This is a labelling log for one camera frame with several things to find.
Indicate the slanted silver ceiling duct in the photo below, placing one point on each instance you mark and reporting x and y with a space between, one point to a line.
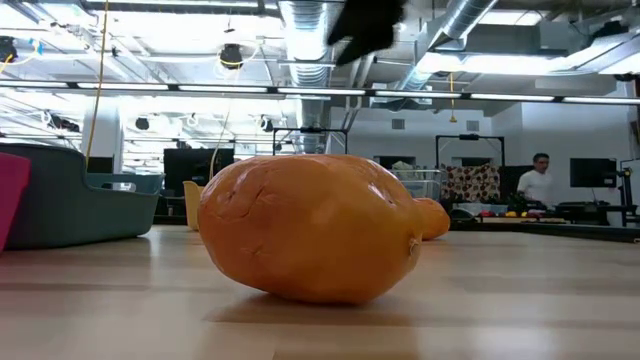
450 30

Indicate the dark office desk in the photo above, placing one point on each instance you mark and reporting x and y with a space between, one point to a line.
595 207

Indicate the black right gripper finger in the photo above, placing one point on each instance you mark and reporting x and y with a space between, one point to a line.
345 30
367 47

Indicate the patterned fabric panel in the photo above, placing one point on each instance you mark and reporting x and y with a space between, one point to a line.
472 182

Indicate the black rig frame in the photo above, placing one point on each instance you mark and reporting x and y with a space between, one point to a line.
470 136

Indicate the black ceiling camera dome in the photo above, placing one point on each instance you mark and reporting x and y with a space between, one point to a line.
231 56

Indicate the red plastic basket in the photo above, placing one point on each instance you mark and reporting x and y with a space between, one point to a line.
11 195

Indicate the small orange fruit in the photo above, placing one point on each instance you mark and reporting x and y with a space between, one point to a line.
434 219

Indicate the distant table with produce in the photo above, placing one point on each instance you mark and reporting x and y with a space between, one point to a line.
505 217

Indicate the silver ribbed ceiling duct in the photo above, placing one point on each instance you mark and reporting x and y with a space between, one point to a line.
307 50

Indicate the blue-grey plastic basket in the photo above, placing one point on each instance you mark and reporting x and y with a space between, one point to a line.
65 210

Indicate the person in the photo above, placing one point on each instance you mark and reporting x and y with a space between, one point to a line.
536 185

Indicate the large black monitor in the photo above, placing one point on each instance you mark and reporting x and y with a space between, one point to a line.
192 167

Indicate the small black wall monitor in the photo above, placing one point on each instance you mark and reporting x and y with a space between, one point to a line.
593 172

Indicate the large orange papaya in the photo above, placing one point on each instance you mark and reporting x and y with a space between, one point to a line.
310 230

